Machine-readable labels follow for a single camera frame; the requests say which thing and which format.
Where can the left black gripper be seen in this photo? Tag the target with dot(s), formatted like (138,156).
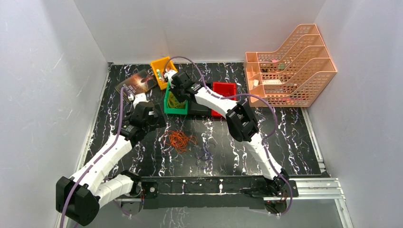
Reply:
(154,118)

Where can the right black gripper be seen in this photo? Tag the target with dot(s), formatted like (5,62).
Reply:
(173,91)

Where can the black plastic bin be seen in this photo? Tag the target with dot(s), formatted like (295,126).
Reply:
(194,107)

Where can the green plastic bin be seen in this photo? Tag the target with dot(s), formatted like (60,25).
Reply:
(172,105)

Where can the red plastic bin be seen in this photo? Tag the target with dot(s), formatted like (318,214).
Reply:
(224,89)

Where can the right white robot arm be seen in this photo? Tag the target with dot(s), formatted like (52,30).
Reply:
(242,126)

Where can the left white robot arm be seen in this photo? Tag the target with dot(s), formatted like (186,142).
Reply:
(81,196)

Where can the markers in yellow bin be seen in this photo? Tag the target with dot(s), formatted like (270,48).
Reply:
(160,73)

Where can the dark paperback book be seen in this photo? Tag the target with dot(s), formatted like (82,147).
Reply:
(140,82)

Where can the yellow plastic bin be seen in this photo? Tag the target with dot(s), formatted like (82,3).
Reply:
(160,67)

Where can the peach plastic file rack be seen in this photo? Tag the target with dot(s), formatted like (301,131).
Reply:
(292,76)

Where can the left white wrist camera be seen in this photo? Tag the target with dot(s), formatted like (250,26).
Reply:
(136,99)

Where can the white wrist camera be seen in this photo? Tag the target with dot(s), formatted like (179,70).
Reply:
(169,74)
(136,99)

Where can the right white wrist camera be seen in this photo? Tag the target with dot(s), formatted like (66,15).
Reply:
(169,74)

